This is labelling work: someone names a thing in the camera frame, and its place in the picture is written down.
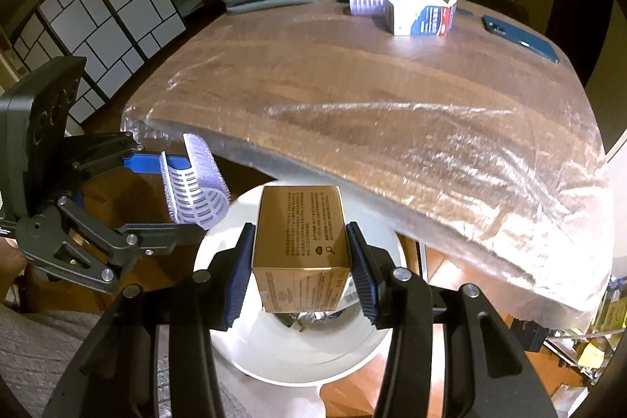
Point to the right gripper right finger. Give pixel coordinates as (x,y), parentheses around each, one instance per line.
(487,373)

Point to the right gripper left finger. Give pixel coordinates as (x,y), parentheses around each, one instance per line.
(114,373)

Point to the purple hair roller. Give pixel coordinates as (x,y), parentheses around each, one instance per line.
(368,8)
(197,194)

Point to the gold cardboard box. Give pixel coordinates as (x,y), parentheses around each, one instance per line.
(301,258)

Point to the white medicine box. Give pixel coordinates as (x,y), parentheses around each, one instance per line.
(420,17)

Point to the white round trash bin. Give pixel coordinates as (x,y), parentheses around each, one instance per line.
(309,354)

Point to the grey knitted cloth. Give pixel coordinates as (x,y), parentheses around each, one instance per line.
(36,350)

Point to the shoji sliding door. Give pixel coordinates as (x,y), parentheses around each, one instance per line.
(116,37)

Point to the blue smartphone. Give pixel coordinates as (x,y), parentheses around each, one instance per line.
(520,37)

